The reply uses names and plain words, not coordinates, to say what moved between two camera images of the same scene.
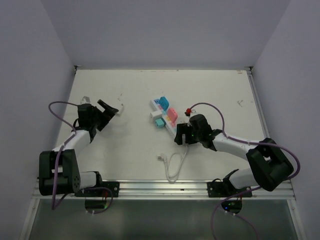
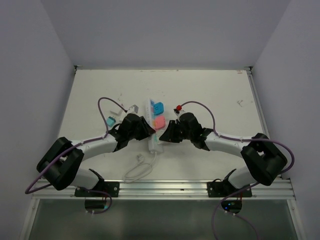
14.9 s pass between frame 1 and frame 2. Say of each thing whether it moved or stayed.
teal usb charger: moved
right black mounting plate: stayed
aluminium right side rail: stayed
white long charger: stayed
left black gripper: moved
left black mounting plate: stayed
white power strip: moved
